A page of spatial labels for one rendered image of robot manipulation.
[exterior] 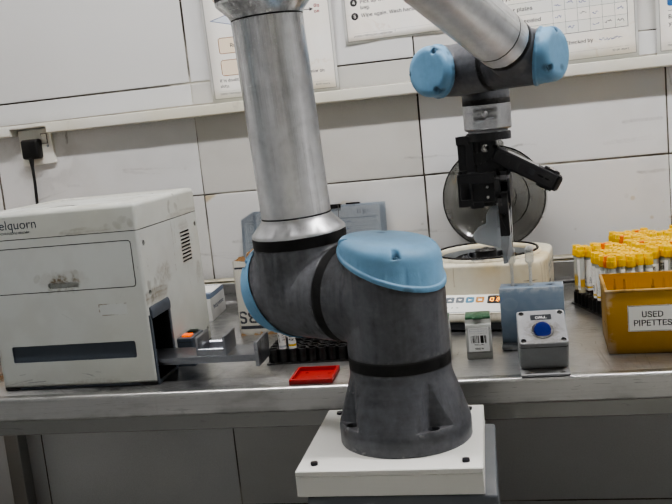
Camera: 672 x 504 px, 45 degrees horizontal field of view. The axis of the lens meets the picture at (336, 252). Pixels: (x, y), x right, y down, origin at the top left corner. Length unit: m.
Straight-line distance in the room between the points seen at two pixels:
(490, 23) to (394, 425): 0.50
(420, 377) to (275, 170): 0.29
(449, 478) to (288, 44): 0.51
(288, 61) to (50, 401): 0.73
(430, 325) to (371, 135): 1.02
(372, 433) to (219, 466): 1.26
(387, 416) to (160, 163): 1.23
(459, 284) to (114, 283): 0.61
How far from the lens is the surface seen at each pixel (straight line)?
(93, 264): 1.37
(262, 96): 0.96
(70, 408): 1.41
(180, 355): 1.38
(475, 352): 1.32
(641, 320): 1.32
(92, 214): 1.36
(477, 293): 1.52
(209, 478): 2.15
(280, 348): 1.39
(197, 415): 1.36
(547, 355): 1.23
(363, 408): 0.91
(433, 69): 1.20
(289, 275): 0.96
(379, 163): 1.86
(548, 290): 1.35
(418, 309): 0.88
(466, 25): 1.05
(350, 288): 0.89
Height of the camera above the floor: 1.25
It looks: 8 degrees down
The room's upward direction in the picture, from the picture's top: 6 degrees counter-clockwise
